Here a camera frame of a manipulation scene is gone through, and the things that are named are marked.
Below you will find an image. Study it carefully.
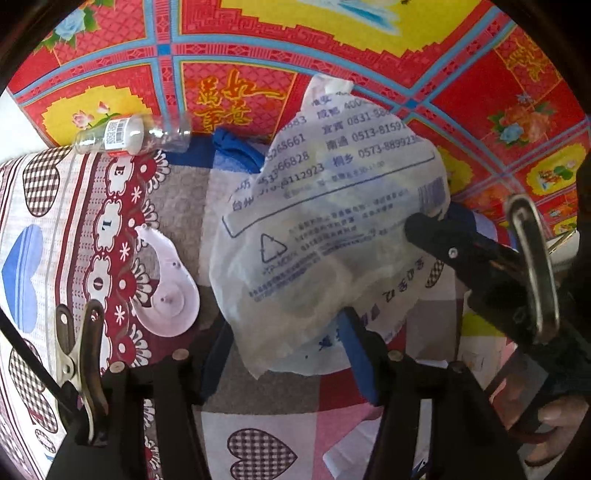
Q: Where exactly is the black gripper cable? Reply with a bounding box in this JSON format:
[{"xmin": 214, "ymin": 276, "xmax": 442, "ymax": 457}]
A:
[{"xmin": 0, "ymin": 314, "xmax": 79, "ymax": 416}]

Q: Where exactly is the person's right hand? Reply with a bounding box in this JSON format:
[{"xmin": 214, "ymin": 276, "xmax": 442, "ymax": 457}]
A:
[{"xmin": 522, "ymin": 392, "xmax": 589, "ymax": 467}]

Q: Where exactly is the clear plastic bottle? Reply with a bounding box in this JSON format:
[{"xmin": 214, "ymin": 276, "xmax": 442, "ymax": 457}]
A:
[{"xmin": 73, "ymin": 114, "xmax": 192, "ymax": 155}]

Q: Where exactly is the white printed plastic bag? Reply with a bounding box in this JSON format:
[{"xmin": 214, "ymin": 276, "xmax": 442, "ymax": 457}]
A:
[{"xmin": 209, "ymin": 74, "xmax": 451, "ymax": 379}]

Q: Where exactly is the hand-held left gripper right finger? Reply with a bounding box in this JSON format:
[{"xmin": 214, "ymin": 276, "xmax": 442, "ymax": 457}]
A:
[{"xmin": 337, "ymin": 307, "xmax": 527, "ymax": 480}]

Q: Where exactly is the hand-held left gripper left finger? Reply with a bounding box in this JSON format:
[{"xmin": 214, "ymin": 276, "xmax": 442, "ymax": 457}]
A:
[{"xmin": 46, "ymin": 318, "xmax": 236, "ymax": 480}]

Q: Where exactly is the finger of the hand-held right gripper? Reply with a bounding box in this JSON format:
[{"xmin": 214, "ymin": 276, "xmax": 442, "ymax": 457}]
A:
[
  {"xmin": 445, "ymin": 203, "xmax": 499, "ymax": 245},
  {"xmin": 404, "ymin": 212, "xmax": 513, "ymax": 278}
]

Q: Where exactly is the white plastic tape dispenser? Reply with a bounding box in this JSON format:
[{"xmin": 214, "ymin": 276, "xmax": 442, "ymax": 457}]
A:
[{"xmin": 134, "ymin": 225, "xmax": 201, "ymax": 337}]

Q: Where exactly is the checkered heart bed sheet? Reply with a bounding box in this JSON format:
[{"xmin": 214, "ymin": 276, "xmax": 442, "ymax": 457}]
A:
[{"xmin": 0, "ymin": 136, "xmax": 591, "ymax": 480}]

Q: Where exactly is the red floral printed cloth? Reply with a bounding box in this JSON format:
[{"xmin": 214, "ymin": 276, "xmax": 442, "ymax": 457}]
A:
[{"xmin": 7, "ymin": 0, "xmax": 591, "ymax": 241}]

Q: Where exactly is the metal spring clip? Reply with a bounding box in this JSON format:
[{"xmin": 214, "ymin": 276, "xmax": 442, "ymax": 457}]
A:
[{"xmin": 54, "ymin": 299, "xmax": 112, "ymax": 446}]

